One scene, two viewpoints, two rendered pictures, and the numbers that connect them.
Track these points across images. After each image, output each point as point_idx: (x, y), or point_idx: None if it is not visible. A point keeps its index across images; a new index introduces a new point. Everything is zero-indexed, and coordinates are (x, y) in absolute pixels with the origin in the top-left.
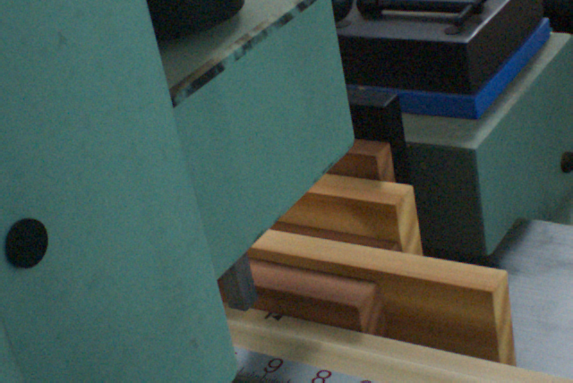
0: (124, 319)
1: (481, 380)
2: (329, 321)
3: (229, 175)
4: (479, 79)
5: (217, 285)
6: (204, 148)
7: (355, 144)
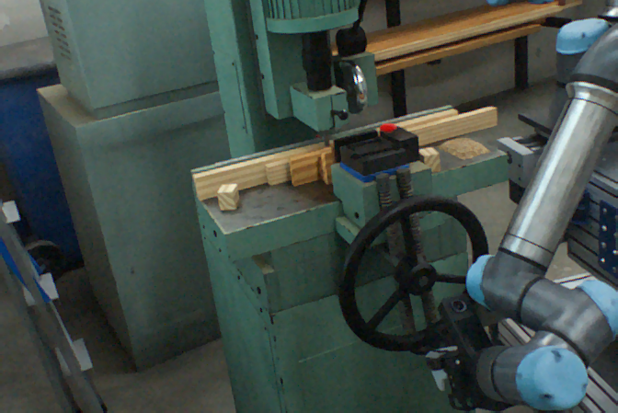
0: (268, 95)
1: (276, 156)
2: None
3: (301, 108)
4: (342, 159)
5: (276, 105)
6: (298, 99)
7: None
